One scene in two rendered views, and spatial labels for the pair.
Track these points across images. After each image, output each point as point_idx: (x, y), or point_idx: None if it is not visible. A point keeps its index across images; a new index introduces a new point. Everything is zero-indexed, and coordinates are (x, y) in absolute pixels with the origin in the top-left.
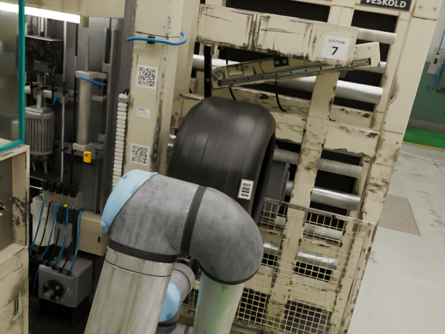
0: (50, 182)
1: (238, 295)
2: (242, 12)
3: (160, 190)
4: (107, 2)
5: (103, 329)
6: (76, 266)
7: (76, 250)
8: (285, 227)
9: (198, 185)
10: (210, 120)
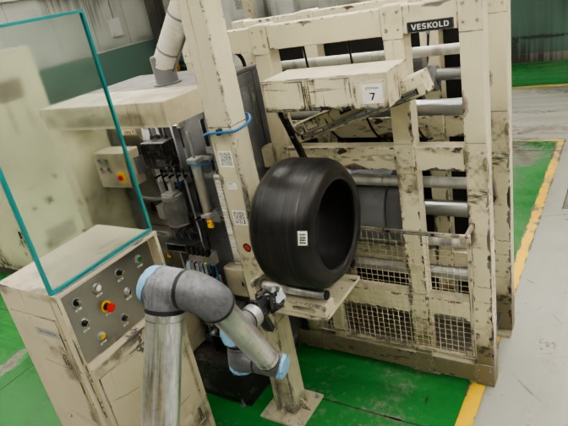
0: (190, 248)
1: (237, 327)
2: (292, 82)
3: (159, 277)
4: (189, 106)
5: (147, 354)
6: None
7: None
8: (406, 248)
9: (181, 270)
10: (271, 187)
